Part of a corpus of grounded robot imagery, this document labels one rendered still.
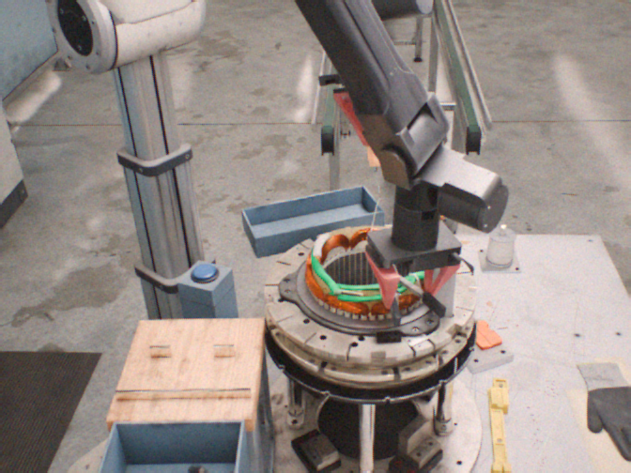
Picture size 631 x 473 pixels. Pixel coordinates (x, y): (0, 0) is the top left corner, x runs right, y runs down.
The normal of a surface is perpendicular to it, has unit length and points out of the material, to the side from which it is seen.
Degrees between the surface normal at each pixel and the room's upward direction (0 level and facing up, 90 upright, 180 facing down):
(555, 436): 0
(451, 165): 23
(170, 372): 0
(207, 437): 90
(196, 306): 90
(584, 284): 0
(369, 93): 104
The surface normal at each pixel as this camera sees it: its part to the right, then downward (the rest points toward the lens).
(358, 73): -0.56, 0.73
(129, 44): 0.74, 0.57
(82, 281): -0.04, -0.83
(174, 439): -0.01, 0.55
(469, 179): -0.20, -0.55
